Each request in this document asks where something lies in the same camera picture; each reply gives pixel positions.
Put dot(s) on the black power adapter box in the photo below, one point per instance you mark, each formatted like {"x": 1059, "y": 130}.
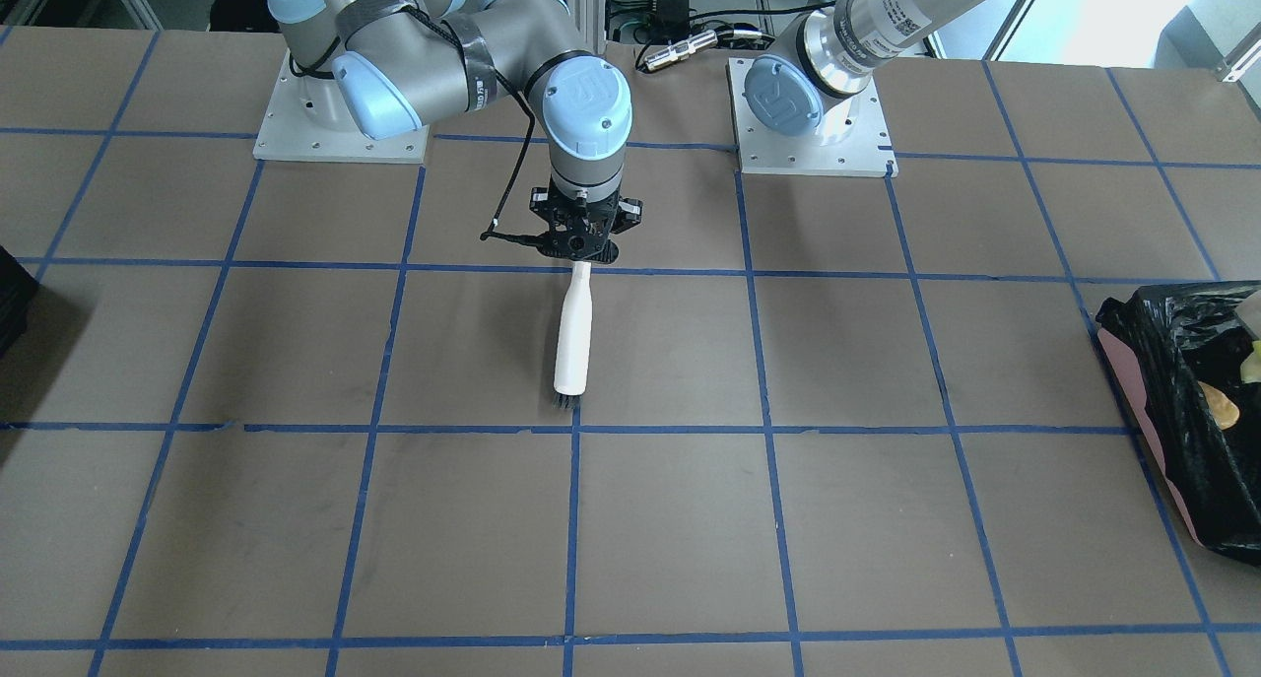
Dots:
{"x": 668, "y": 15}

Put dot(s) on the silver cable connector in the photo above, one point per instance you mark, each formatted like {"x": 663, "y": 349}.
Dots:
{"x": 677, "y": 52}

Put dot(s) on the pink bin black bag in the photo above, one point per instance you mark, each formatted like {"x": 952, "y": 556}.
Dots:
{"x": 1159, "y": 343}

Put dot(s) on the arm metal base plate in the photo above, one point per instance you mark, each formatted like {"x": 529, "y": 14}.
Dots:
{"x": 307, "y": 120}
{"x": 853, "y": 139}

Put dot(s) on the black bin edge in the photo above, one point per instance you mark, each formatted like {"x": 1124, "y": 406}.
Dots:
{"x": 18, "y": 289}

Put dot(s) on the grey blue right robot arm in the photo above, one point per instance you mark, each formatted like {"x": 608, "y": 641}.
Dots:
{"x": 364, "y": 80}

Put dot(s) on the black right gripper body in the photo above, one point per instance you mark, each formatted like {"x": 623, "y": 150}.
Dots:
{"x": 630, "y": 214}

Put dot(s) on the tan bread slice toy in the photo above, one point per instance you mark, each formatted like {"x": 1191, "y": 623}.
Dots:
{"x": 1222, "y": 409}

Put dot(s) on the yellow sponge piece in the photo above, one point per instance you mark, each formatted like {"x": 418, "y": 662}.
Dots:
{"x": 1250, "y": 370}

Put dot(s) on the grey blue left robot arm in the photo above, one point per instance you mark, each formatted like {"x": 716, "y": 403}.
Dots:
{"x": 828, "y": 55}

